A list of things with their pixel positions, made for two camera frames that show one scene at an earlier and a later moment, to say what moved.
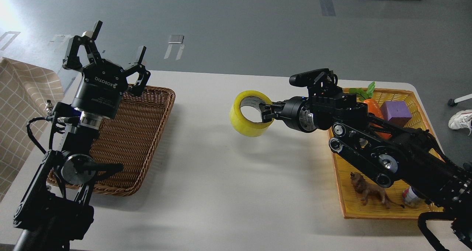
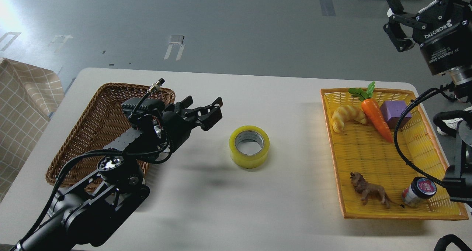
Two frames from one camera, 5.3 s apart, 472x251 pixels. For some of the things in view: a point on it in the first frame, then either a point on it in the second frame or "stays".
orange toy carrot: x=373 y=107 stays
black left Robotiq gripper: x=103 y=83 -> x=174 y=128
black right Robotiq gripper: x=295 y=111 -> x=444 y=33
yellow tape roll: x=242 y=126 -> x=249 y=146
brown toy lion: x=360 y=186 stays
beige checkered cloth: x=27 y=97 stays
